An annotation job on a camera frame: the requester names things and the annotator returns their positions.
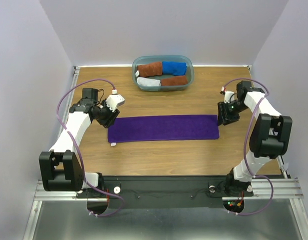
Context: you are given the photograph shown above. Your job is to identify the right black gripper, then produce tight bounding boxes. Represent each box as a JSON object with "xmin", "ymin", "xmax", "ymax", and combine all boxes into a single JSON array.
[{"xmin": 216, "ymin": 100, "xmax": 249, "ymax": 126}]

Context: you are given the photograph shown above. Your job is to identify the purple towel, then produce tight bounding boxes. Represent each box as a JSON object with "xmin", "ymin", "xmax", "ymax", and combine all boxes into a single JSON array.
[{"xmin": 107, "ymin": 114, "xmax": 220, "ymax": 144}]

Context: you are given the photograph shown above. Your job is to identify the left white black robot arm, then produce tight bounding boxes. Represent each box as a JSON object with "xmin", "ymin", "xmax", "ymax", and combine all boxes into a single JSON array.
[{"xmin": 39, "ymin": 88, "xmax": 125, "ymax": 197}]

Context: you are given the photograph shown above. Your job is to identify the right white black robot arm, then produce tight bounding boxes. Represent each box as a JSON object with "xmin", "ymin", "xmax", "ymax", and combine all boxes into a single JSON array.
[{"xmin": 217, "ymin": 78, "xmax": 293, "ymax": 196}]

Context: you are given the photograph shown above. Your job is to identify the white rolled towel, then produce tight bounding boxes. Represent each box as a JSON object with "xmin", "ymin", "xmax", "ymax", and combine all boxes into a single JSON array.
[{"xmin": 136, "ymin": 77, "xmax": 161, "ymax": 87}]

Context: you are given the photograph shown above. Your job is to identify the lower brown rolled towel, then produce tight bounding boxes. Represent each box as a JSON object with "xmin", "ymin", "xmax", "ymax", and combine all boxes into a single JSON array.
[{"xmin": 161, "ymin": 75, "xmax": 188, "ymax": 87}]

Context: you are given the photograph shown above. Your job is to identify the brown rolled towel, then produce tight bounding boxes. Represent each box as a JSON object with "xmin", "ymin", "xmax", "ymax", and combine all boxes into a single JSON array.
[
  {"xmin": 135, "ymin": 61, "xmax": 162, "ymax": 78},
  {"xmin": 161, "ymin": 75, "xmax": 188, "ymax": 87}
]

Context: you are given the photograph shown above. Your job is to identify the blue rolled towel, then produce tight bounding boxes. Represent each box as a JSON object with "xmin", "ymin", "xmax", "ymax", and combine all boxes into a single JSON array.
[{"xmin": 162, "ymin": 61, "xmax": 187, "ymax": 76}]

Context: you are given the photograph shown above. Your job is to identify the teal plastic bin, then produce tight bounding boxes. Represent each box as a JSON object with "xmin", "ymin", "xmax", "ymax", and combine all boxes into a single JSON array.
[{"xmin": 132, "ymin": 55, "xmax": 194, "ymax": 92}]

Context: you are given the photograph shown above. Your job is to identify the upper brown rolled towel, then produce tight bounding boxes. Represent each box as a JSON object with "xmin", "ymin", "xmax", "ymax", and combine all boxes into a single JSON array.
[{"xmin": 135, "ymin": 61, "xmax": 162, "ymax": 78}]

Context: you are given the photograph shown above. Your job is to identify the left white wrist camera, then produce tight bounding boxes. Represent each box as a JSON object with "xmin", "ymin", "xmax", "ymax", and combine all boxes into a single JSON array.
[{"xmin": 105, "ymin": 89, "xmax": 125, "ymax": 112}]

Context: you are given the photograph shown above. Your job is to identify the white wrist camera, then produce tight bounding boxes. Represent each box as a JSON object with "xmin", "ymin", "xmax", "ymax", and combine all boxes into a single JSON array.
[
  {"xmin": 105, "ymin": 89, "xmax": 125, "ymax": 112},
  {"xmin": 220, "ymin": 86, "xmax": 236, "ymax": 104}
]

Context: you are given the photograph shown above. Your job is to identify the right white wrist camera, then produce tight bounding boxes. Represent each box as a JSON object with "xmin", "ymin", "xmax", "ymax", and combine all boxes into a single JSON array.
[{"xmin": 220, "ymin": 86, "xmax": 236, "ymax": 104}]

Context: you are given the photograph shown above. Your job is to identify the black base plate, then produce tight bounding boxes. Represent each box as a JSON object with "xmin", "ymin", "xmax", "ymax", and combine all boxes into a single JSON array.
[{"xmin": 45, "ymin": 175, "xmax": 254, "ymax": 210}]

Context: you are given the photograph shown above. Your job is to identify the aluminium frame rail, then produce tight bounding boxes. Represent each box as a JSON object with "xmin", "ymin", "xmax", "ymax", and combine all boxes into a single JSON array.
[{"xmin": 22, "ymin": 66, "xmax": 304, "ymax": 240}]

